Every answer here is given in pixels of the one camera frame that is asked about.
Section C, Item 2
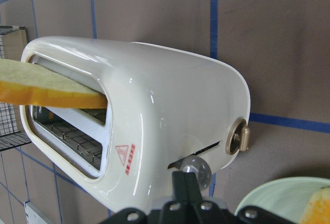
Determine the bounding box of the bread piece on plate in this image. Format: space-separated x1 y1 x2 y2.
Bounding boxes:
299 187 329 224

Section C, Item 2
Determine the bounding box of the bread slice in toaster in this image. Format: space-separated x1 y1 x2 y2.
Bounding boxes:
3 60 107 109

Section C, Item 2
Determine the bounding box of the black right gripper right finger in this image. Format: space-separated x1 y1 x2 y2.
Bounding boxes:
183 173 292 223

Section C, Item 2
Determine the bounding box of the white toaster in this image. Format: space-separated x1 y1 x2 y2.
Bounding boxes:
20 37 251 212

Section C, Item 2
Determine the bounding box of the light green plate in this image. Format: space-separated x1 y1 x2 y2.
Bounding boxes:
235 177 329 223

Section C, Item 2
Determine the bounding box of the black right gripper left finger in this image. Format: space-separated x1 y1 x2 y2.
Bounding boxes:
103 171 192 223

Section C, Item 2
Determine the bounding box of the wire basket with wooden shelf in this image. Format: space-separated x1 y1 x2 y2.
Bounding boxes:
1 25 30 152

